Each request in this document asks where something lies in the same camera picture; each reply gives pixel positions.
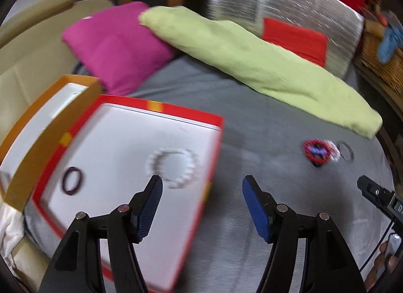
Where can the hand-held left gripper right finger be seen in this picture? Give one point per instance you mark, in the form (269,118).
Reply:
(255,208)

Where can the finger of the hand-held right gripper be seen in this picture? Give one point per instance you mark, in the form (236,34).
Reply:
(374,193)

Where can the blue toy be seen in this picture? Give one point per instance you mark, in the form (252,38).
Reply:
(390,44)

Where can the beige leather headboard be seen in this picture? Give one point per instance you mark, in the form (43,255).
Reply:
(28,59)

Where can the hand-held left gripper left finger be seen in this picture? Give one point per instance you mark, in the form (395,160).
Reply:
(151,208)

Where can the orange box lid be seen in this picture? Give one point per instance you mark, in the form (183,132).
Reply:
(34,141)

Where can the light green folded quilt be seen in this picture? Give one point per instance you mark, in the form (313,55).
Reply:
(267,69)

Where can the white cloth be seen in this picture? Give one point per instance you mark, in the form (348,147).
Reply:
(11,230)

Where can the magenta pillow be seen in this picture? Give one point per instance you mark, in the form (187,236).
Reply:
(119,47)

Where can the wicker basket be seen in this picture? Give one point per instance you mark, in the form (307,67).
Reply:
(384,69)

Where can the red box with white inside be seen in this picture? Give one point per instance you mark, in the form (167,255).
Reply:
(119,141)

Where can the person's right hand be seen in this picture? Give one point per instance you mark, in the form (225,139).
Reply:
(392,264)

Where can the grey bed sheet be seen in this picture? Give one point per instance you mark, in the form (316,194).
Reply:
(252,141)

